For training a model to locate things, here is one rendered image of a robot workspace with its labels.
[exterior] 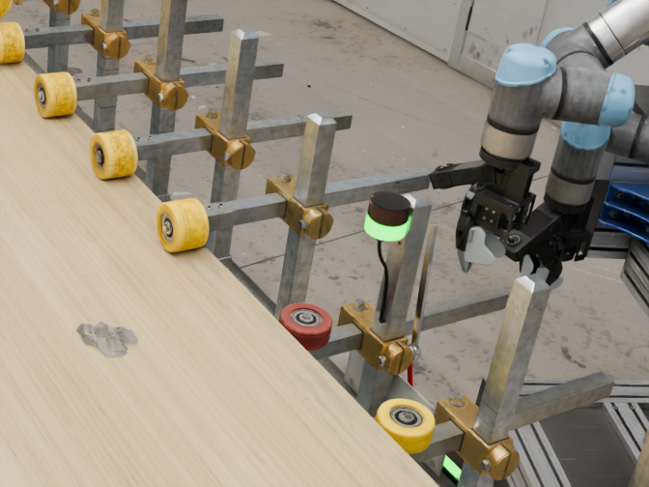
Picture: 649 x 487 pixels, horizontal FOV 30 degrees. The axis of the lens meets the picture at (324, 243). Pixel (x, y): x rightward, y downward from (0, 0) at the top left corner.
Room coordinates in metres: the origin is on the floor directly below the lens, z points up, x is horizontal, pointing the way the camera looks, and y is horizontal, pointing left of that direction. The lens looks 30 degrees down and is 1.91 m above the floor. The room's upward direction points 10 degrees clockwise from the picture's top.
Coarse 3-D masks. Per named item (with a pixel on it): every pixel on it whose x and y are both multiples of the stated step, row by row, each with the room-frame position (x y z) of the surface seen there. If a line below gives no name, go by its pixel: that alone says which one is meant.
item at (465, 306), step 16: (496, 288) 1.77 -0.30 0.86; (432, 304) 1.68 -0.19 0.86; (448, 304) 1.69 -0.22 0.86; (464, 304) 1.70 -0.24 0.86; (480, 304) 1.72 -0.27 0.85; (496, 304) 1.74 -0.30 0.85; (432, 320) 1.65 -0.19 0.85; (448, 320) 1.67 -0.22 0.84; (336, 336) 1.54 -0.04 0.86; (352, 336) 1.55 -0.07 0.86; (320, 352) 1.51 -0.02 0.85; (336, 352) 1.53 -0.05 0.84
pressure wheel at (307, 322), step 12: (288, 312) 1.51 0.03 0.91; (300, 312) 1.52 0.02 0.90; (312, 312) 1.53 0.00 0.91; (324, 312) 1.53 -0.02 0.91; (288, 324) 1.48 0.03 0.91; (300, 324) 1.49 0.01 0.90; (312, 324) 1.49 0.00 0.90; (324, 324) 1.50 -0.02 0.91; (300, 336) 1.47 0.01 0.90; (312, 336) 1.47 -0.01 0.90; (324, 336) 1.48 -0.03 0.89; (312, 348) 1.47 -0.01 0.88
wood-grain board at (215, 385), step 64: (0, 64) 2.22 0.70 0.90; (0, 128) 1.94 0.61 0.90; (64, 128) 1.99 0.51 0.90; (0, 192) 1.72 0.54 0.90; (64, 192) 1.75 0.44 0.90; (128, 192) 1.79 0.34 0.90; (0, 256) 1.53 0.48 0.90; (64, 256) 1.56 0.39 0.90; (128, 256) 1.59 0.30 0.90; (192, 256) 1.63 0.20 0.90; (0, 320) 1.37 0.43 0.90; (64, 320) 1.40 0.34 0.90; (128, 320) 1.43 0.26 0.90; (192, 320) 1.46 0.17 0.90; (256, 320) 1.48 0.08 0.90; (0, 384) 1.23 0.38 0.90; (64, 384) 1.26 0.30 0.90; (128, 384) 1.28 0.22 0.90; (192, 384) 1.31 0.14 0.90; (256, 384) 1.33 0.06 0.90; (320, 384) 1.36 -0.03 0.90; (0, 448) 1.11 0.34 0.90; (64, 448) 1.13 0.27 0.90; (128, 448) 1.16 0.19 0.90; (192, 448) 1.18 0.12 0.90; (256, 448) 1.20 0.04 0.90; (320, 448) 1.22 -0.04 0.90; (384, 448) 1.24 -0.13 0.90
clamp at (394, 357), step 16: (352, 304) 1.62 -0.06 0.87; (368, 304) 1.63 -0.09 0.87; (352, 320) 1.59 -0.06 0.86; (368, 320) 1.58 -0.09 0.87; (368, 336) 1.55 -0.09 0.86; (368, 352) 1.55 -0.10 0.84; (384, 352) 1.52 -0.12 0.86; (400, 352) 1.52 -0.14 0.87; (384, 368) 1.52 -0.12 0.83; (400, 368) 1.52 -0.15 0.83
